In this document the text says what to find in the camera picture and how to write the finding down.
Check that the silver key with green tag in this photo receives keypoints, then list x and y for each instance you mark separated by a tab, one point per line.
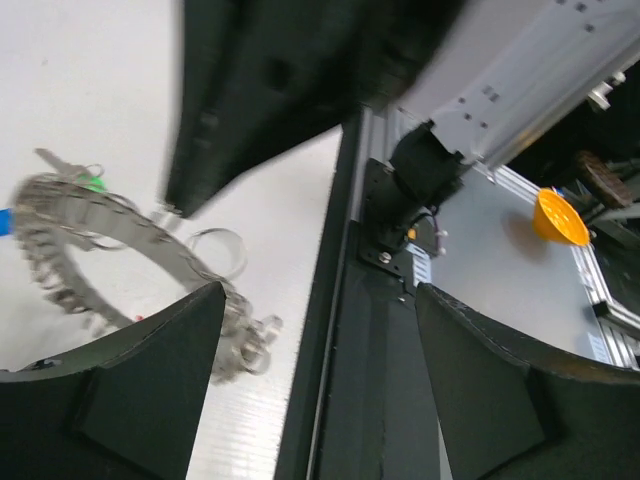
89	176

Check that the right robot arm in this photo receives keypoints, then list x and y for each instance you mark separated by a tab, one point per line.
565	51

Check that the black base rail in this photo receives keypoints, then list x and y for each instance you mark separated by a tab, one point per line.
361	405

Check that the right white cable duct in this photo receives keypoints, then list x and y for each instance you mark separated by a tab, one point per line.
421	264

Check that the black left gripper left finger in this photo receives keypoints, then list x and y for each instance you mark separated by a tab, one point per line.
125	406

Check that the small blue key tag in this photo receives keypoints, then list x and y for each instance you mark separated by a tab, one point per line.
5	222

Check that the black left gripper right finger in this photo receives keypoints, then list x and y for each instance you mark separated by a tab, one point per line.
513	407

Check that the orange bowl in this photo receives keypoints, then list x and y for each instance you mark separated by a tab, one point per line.
556	220

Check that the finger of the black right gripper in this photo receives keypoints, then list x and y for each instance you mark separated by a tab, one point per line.
261	77

